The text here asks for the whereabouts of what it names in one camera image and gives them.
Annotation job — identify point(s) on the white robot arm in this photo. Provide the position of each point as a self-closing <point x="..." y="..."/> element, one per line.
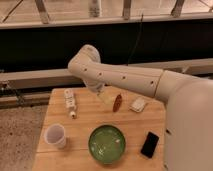
<point x="188" y="100"/>

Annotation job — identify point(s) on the white plastic cup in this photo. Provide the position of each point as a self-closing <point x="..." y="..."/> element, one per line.
<point x="55" y="135"/>

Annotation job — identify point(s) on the dark red chili pepper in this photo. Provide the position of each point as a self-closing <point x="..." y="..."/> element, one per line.
<point x="117" y="103"/>

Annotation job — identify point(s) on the green ceramic bowl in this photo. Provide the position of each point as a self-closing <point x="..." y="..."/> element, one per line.
<point x="106" y="144"/>

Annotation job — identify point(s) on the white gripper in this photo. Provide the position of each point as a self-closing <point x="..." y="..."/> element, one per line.
<point x="104" y="97"/>

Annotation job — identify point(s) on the black smartphone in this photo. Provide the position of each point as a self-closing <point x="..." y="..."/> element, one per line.
<point x="149" y="145"/>

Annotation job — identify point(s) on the white plastic bottle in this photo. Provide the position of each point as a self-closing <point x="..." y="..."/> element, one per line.
<point x="70" y="102"/>

